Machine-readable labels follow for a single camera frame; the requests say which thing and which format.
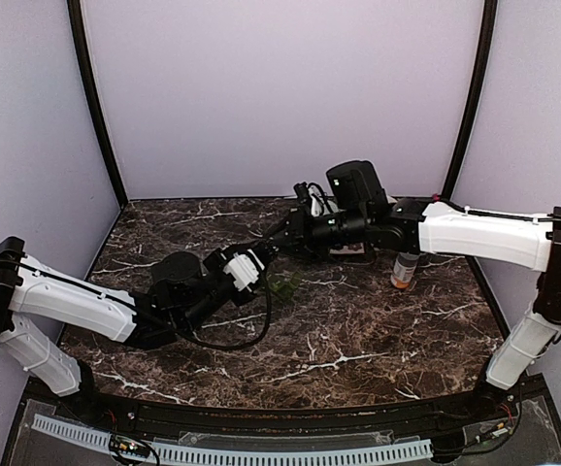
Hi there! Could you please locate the green pill organizer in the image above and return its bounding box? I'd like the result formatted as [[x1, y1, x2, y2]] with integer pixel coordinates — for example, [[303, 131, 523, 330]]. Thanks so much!
[[268, 272, 302, 302]]

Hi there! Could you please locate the orange grey-capped pill bottle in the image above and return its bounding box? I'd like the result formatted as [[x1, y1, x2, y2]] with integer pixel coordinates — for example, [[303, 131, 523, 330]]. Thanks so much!
[[390, 252, 420, 289]]

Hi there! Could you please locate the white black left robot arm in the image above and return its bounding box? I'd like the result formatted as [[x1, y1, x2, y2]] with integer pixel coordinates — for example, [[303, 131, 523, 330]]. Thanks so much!
[[0, 237, 278, 423]]

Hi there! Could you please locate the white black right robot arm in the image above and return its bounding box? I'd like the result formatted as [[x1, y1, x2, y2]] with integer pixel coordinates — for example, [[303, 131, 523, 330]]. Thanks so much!
[[268, 160, 561, 421]]

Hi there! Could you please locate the floral square ceramic plate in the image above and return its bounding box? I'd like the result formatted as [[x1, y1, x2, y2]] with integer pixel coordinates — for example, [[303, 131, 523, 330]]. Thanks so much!
[[329, 243, 365, 255]]

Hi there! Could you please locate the left circuit board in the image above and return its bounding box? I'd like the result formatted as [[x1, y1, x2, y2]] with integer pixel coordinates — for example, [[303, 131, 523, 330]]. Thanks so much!
[[109, 435, 151, 458]]

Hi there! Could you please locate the circuit board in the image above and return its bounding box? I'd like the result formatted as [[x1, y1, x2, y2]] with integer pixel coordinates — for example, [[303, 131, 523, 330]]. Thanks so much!
[[475, 422, 513, 444], [109, 435, 151, 458]]

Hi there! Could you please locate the right circuit board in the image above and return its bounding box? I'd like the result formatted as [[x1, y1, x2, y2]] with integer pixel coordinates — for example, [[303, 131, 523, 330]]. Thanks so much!
[[475, 422, 513, 444]]

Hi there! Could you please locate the black braided camera cable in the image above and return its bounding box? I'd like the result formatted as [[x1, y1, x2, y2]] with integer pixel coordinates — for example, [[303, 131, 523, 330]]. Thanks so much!
[[173, 285, 275, 350]]

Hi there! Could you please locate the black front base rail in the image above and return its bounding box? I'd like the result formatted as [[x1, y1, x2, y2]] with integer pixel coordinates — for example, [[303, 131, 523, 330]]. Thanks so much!
[[0, 376, 561, 466]]

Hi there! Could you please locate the white slotted cable duct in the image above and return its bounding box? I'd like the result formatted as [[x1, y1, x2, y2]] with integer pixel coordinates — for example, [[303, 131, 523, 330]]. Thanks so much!
[[30, 415, 434, 465]]

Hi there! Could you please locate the black right corner post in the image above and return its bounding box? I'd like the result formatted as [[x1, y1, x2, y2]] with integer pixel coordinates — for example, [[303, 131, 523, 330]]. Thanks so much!
[[441, 0, 499, 199]]

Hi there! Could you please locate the black corner post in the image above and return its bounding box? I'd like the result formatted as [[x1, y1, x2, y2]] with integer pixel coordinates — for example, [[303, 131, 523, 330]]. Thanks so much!
[[441, 0, 499, 199], [67, 0, 129, 210]]

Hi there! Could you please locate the black left corner post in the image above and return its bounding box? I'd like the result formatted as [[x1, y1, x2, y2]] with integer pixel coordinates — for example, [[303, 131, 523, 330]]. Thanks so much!
[[67, 0, 129, 210]]

